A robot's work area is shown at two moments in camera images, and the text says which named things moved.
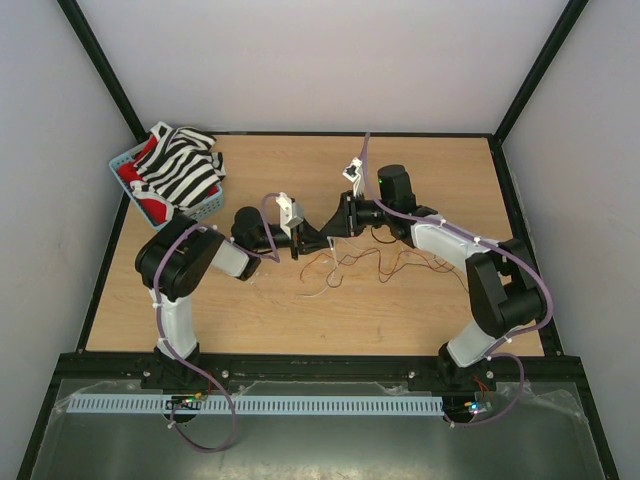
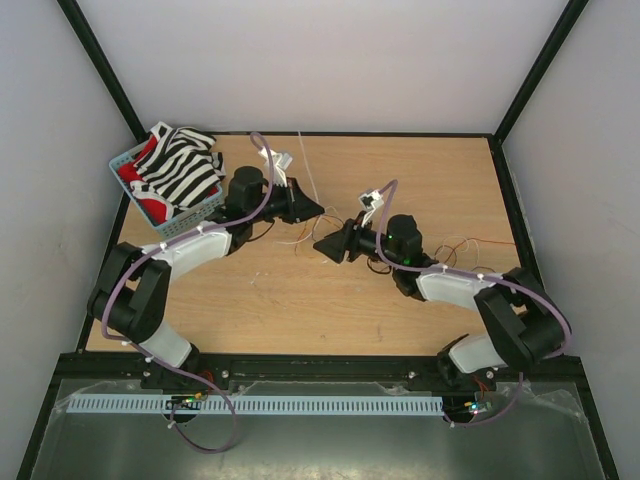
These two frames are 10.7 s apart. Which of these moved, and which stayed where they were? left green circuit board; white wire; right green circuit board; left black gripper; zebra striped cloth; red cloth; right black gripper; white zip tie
Moved: white wire; left black gripper; right black gripper; white zip tie
Stayed: zebra striped cloth; red cloth; right green circuit board; left green circuit board
